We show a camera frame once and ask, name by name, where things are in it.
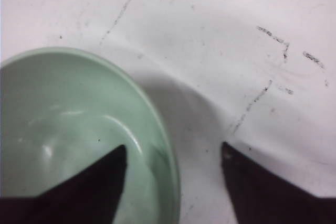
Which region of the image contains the green bowl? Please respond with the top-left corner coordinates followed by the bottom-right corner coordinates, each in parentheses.
top-left (1, 47), bottom-right (180, 223)

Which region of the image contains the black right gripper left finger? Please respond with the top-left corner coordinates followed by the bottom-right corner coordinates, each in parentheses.
top-left (1, 145), bottom-right (127, 223)

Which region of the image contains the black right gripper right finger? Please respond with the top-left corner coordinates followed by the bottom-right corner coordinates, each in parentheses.
top-left (222, 142), bottom-right (335, 223)

